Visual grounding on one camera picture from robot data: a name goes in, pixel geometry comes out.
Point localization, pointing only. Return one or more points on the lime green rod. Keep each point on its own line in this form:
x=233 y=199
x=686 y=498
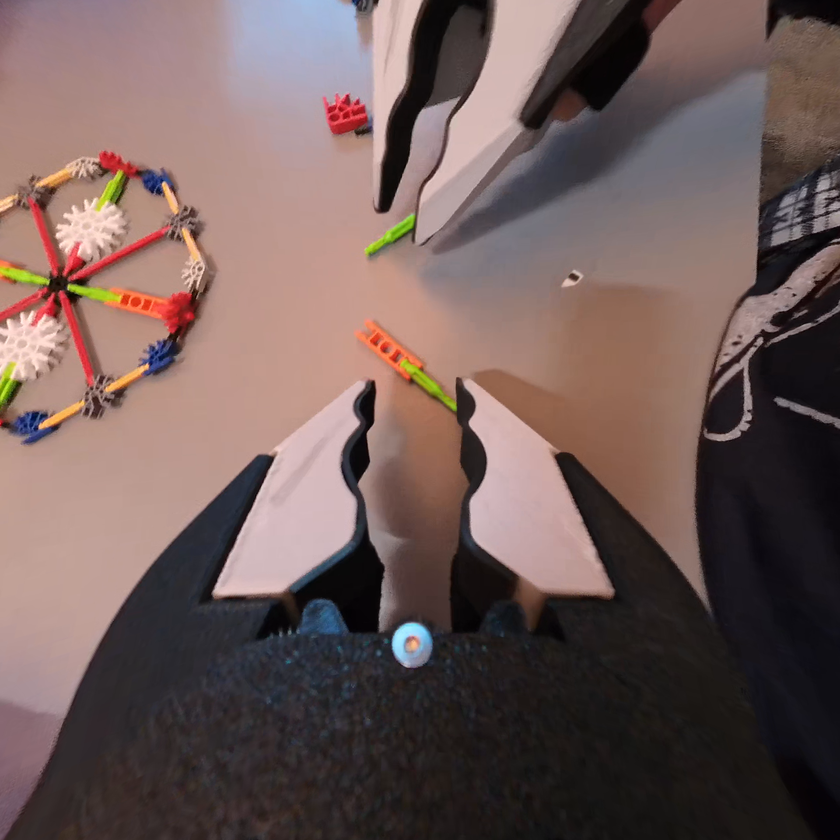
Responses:
x=430 y=387
x=390 y=236

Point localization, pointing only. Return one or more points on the colourful spoked wheel model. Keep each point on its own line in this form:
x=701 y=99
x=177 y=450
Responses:
x=92 y=229

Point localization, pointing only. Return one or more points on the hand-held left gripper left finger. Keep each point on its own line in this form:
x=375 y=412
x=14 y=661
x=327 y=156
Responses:
x=295 y=518

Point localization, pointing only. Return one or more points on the person's right hand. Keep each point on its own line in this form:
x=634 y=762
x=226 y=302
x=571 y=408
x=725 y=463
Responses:
x=568 y=106

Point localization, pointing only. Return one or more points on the orange ladder connector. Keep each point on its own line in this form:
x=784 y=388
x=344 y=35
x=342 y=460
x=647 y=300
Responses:
x=387 y=348

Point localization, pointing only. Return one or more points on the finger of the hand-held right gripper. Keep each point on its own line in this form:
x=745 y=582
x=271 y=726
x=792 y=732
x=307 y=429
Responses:
x=387 y=98
x=499 y=98

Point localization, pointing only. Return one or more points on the small blue red connector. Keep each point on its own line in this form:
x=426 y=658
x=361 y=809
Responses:
x=344 y=115

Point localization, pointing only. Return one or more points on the dark printed shirt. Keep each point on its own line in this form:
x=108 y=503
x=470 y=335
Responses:
x=774 y=525

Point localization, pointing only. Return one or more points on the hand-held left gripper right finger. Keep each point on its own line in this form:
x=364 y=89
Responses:
x=538 y=525

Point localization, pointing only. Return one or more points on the colourful toy car model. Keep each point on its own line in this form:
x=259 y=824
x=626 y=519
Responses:
x=362 y=5

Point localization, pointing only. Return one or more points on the small white scrap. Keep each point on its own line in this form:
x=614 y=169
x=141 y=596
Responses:
x=572 y=279

